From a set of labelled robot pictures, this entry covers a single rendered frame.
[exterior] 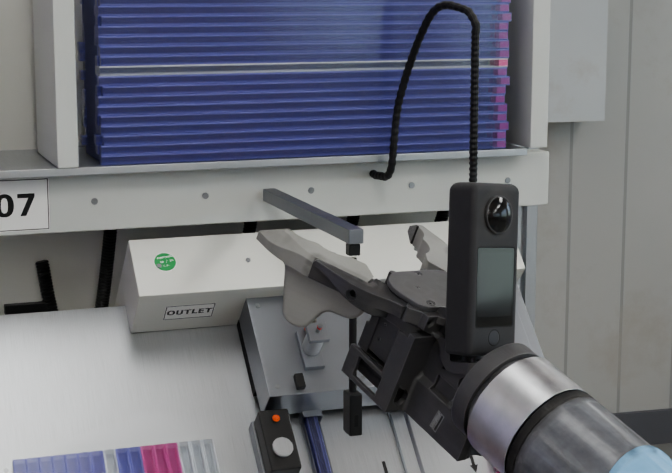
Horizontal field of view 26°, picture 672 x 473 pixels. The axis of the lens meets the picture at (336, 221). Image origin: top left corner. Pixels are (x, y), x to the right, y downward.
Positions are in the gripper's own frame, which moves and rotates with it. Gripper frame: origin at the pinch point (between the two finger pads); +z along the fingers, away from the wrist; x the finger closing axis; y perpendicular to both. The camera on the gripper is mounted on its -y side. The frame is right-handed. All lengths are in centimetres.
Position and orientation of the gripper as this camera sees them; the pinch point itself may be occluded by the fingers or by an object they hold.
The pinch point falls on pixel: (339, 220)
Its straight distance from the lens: 107.9
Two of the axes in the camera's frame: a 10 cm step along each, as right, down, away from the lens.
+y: -3.1, 8.7, 3.8
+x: 7.5, -0.2, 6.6
